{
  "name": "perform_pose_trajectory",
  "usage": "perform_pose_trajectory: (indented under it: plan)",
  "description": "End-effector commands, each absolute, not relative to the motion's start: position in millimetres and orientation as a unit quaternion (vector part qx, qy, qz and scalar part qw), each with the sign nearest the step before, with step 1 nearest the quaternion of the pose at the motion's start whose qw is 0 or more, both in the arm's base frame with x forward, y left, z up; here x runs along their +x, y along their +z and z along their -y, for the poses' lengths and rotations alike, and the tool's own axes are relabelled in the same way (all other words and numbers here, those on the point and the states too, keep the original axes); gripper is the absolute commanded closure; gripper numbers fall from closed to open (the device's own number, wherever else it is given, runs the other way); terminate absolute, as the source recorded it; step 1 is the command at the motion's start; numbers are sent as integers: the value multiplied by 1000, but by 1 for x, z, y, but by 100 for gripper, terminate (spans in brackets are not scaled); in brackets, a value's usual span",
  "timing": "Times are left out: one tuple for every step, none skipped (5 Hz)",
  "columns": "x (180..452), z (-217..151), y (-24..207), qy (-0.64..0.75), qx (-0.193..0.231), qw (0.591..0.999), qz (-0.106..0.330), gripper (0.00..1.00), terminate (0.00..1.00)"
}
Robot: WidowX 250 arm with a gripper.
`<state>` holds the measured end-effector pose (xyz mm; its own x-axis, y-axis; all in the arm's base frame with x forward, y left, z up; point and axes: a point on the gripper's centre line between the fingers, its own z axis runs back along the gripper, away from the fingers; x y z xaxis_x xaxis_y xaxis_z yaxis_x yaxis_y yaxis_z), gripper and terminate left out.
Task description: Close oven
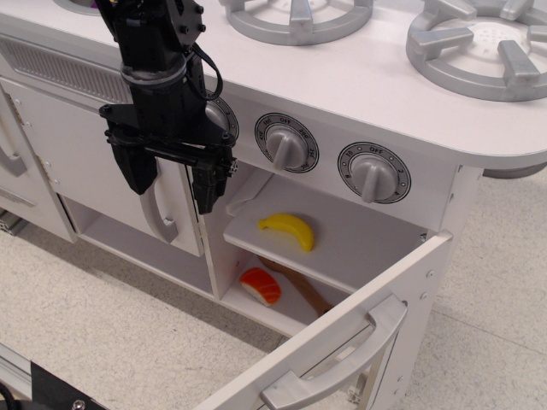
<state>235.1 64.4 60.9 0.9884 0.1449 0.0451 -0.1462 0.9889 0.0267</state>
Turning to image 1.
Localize black mounting plate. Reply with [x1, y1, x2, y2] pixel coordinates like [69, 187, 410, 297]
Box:
[31, 362, 106, 410]

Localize orange salmon sushi toy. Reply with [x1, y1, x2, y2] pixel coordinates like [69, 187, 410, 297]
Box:
[238, 267, 282, 307]

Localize grey oven door handle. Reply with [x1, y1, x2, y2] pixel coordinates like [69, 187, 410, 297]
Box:
[260, 295, 408, 409]

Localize yellow toy banana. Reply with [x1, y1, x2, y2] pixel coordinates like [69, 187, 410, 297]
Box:
[257, 213, 315, 252]

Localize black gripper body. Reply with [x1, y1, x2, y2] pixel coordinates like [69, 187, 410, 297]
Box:
[99, 55, 236, 167]

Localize grey vent grille panel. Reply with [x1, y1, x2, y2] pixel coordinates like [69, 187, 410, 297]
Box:
[1, 36, 132, 103]

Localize white cabinet door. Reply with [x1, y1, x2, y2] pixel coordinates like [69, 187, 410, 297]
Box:
[1, 79, 203, 256]

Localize grey middle stove knob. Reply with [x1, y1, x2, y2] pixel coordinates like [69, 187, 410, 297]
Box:
[255, 113, 320, 173]

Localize silver right stove burner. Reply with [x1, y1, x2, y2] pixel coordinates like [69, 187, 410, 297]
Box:
[406, 1, 546, 102]

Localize white toy oven door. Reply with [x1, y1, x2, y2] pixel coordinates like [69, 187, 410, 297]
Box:
[198, 231, 453, 409]

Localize white toy kitchen body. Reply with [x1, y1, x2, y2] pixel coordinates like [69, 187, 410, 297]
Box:
[1, 1, 546, 340]

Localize silver left stove burner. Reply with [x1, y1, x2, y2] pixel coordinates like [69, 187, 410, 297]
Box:
[220, 0, 373, 46]

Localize grey far left handle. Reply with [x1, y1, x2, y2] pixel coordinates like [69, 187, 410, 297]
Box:
[1, 91, 26, 178]

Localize grey stove knob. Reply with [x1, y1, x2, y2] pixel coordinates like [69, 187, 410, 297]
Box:
[205, 97, 239, 147]
[338, 142, 411, 204]
[255, 113, 320, 173]

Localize silver toy sink basin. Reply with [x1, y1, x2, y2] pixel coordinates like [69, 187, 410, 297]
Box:
[54, 0, 100, 16]

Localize grey cabinet door handle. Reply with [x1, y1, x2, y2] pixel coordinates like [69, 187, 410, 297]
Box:
[139, 171, 179, 244]

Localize white far left door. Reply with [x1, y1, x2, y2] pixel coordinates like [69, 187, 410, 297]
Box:
[1, 91, 76, 243]

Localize aluminium extrusion rail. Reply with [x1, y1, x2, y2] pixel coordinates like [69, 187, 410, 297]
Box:
[0, 344, 32, 399]

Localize grey right stove knob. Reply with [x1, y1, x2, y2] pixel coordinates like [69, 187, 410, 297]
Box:
[338, 142, 411, 204]

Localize silver stove burner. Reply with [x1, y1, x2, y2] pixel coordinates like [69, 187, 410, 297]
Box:
[406, 1, 546, 102]
[220, 0, 373, 46]

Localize grey left stove knob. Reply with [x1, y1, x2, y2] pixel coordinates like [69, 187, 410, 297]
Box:
[205, 97, 239, 147]

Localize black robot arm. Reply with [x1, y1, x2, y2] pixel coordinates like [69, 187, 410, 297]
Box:
[97, 1, 236, 214]

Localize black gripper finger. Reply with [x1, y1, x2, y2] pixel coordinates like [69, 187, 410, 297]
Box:
[112, 144, 156, 195]
[191, 159, 231, 214]

